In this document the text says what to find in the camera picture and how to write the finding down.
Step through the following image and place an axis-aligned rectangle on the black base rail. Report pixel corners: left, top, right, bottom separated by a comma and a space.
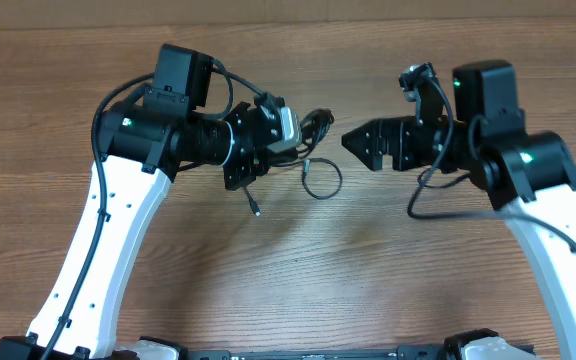
117, 327, 537, 360

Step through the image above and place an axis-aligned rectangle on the black cable bundle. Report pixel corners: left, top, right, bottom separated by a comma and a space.
241, 107, 344, 218

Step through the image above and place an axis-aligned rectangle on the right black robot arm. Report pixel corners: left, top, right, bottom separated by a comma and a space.
341, 59, 576, 359

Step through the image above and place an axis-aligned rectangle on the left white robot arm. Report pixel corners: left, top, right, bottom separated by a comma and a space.
0, 44, 301, 359

